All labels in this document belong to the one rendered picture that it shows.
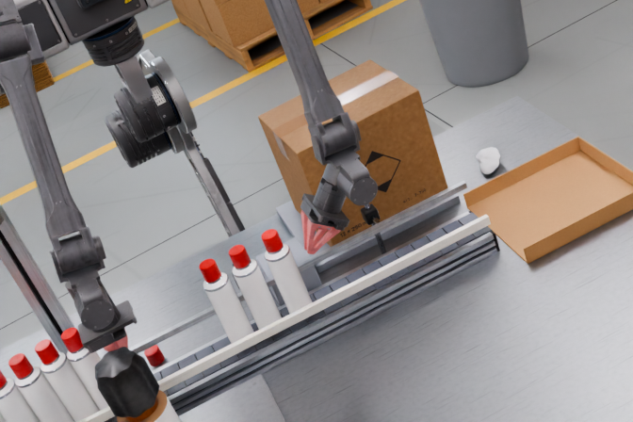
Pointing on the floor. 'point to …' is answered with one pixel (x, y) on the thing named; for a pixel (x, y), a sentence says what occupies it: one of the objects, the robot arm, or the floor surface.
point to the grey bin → (471, 10)
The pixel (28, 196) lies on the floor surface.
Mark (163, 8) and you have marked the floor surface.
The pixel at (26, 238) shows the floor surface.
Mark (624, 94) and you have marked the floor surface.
